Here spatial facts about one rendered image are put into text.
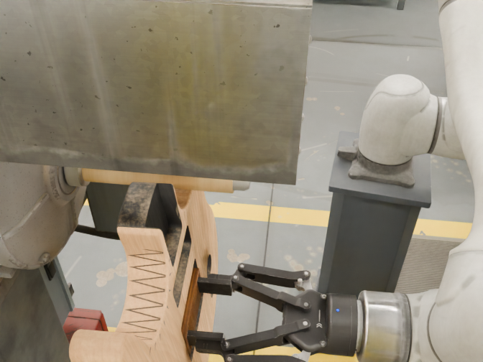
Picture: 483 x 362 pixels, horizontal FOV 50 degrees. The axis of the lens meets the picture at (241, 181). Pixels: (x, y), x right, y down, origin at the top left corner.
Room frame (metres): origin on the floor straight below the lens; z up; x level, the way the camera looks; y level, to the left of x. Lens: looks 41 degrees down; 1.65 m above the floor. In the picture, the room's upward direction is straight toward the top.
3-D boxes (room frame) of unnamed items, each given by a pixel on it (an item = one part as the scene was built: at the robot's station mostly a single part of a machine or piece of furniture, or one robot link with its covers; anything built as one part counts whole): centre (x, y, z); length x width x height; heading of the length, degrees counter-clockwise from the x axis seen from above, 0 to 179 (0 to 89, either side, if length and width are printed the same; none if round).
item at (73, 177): (0.48, 0.20, 1.25); 0.05 x 0.02 x 0.05; 173
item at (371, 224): (1.16, -0.41, 0.35); 0.28 x 0.28 x 0.70; 75
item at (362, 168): (1.17, -0.39, 0.73); 0.22 x 0.18 x 0.06; 75
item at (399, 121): (1.16, -0.42, 0.87); 0.18 x 0.16 x 0.22; 77
